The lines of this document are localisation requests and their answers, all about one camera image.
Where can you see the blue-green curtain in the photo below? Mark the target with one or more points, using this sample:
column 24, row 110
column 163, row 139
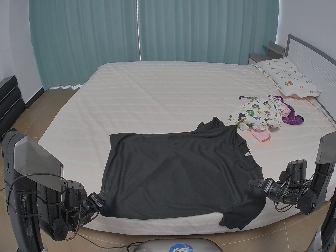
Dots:
column 210, row 22
column 84, row 35

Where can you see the white printed pillow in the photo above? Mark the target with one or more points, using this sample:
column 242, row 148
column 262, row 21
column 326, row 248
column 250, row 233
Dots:
column 288, row 77

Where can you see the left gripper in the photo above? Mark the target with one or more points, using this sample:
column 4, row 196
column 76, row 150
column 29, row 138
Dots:
column 95, row 199

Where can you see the white printed pyjama top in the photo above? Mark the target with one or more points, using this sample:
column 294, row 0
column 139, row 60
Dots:
column 257, row 114

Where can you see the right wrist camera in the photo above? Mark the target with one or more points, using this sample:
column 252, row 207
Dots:
column 283, row 176

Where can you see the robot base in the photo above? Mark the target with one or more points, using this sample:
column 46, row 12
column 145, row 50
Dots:
column 178, row 245

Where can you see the bed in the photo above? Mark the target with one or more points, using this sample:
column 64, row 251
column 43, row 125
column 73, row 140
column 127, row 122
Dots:
column 157, row 101

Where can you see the grey bedside table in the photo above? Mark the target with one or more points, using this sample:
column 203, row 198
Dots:
column 265, row 55

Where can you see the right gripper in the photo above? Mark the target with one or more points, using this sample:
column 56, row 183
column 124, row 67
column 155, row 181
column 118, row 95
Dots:
column 267, row 188

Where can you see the black T-shirt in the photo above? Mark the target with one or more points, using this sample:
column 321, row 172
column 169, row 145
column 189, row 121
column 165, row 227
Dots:
column 178, row 177

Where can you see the pink garment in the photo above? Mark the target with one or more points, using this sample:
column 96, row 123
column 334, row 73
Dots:
column 260, row 135

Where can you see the purple garment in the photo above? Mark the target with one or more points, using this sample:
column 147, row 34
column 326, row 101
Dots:
column 294, row 119

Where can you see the black chest of drawers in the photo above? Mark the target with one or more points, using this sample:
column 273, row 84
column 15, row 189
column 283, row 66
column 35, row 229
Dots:
column 10, row 101

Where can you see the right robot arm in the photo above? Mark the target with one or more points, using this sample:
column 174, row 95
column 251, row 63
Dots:
column 325, row 151

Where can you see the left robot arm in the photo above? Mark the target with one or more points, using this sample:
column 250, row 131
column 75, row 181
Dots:
column 34, row 161

